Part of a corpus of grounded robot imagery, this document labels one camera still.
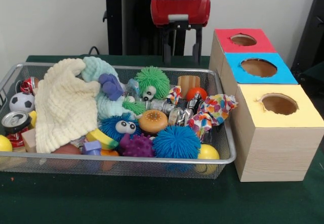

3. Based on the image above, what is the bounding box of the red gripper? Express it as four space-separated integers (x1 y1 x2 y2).
150 0 211 66

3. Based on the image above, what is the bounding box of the mint green muslin cloth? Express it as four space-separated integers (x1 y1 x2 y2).
82 56 130 120

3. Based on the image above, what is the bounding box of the cream muslin cloth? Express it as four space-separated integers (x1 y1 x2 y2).
34 58 101 154

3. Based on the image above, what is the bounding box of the wooden box with three holes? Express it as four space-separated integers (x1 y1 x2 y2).
209 28 324 183

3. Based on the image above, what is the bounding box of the large green spiky ball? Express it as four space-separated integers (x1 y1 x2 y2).
134 66 171 101

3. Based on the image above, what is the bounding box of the colourful dotted cloth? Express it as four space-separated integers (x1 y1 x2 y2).
188 94 238 140

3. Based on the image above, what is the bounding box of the toy hamburger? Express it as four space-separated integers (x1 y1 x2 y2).
138 109 169 133

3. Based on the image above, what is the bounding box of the purple plastic building block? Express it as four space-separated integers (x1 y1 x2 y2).
98 73 125 101

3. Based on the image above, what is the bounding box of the blue spiky rubber ball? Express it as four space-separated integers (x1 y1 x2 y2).
152 125 202 158

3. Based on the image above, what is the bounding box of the blue fuzzy toy with eyes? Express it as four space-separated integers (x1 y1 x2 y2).
99 115 142 143

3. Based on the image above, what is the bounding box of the purple spiky rubber ball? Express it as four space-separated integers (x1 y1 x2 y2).
119 133 155 158

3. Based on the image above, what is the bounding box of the black chair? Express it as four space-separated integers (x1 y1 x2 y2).
290 0 324 103

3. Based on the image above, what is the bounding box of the dark green tablecloth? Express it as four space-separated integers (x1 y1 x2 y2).
0 54 324 224

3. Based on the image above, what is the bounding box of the black and white soccer ball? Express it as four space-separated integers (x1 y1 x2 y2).
9 92 35 113

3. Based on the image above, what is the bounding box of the silver wire mesh bin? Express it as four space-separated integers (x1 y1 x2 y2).
0 62 237 180

